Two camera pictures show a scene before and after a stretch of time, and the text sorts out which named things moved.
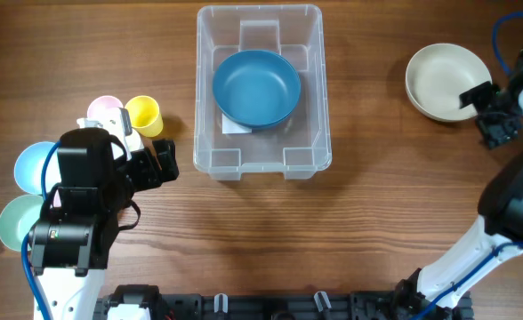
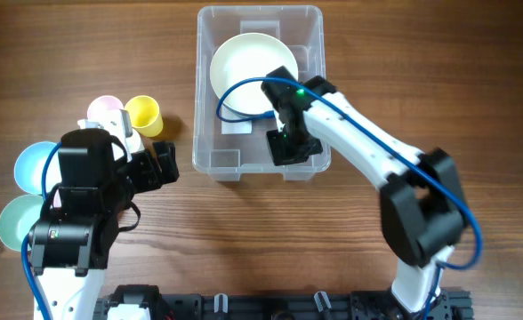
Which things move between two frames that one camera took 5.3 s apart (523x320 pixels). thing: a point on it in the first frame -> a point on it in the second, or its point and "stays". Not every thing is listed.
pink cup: [100, 104] stays
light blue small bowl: [29, 165] stays
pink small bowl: [57, 202] stays
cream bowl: [438, 75] -> [243, 56]
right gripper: [494, 141] -> [285, 156]
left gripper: [153, 175] stays
